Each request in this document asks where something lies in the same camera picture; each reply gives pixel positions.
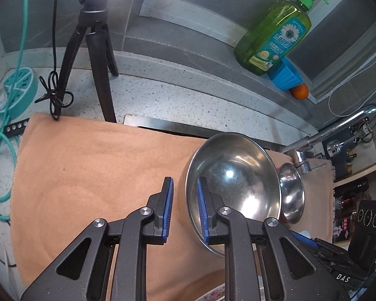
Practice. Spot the small steel bowl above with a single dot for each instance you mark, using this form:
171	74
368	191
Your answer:
291	194

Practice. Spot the chrome faucet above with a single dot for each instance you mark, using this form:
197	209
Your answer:
332	128

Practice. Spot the dark knife block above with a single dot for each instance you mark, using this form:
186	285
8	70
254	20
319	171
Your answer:
344	166

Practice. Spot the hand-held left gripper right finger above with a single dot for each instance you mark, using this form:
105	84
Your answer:
203	207

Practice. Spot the dark bottle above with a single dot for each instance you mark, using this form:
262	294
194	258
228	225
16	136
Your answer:
351	186

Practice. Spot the green dish soap bottle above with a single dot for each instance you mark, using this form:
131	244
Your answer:
269	37

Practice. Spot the black tripod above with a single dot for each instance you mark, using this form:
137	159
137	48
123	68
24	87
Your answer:
97	53

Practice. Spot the large stainless steel bowl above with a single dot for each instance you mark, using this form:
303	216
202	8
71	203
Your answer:
238	175

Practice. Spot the flexible metal faucet sprayer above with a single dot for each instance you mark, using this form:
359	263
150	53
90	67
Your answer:
338	147

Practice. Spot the dark printed box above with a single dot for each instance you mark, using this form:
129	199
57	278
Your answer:
344	222

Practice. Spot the orange fruit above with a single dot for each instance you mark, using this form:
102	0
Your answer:
300	91

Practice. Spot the teal round power hub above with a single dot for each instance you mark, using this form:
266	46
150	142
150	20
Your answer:
22	91

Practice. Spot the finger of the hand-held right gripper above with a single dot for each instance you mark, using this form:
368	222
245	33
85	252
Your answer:
304	239

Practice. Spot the orange towel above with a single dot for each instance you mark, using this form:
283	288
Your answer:
81	169

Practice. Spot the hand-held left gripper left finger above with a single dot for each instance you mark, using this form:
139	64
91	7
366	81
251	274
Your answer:
166	210

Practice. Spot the white ceramic bowl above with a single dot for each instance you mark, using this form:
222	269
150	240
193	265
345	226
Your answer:
304	234

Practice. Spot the blue ribbed cup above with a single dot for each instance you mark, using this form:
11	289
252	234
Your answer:
285	78

